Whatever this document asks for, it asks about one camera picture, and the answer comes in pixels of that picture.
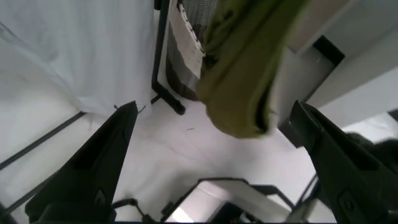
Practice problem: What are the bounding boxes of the green garment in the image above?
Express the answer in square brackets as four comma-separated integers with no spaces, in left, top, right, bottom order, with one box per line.
[195,0,312,139]

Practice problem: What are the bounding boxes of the white laundry basket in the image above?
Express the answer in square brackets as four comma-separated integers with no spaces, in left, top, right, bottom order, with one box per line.
[164,0,220,102]

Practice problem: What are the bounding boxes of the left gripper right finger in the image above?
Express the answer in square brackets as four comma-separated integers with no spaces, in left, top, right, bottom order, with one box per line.
[289,100,398,224]

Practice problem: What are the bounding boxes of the black cable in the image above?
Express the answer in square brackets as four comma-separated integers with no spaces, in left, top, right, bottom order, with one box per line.
[111,198,156,223]

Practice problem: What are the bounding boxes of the black clothes rack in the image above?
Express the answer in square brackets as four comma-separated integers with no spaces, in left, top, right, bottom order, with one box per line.
[0,0,187,218]

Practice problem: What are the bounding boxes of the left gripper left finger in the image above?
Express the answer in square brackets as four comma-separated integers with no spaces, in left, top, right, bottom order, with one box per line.
[24,101,139,223]

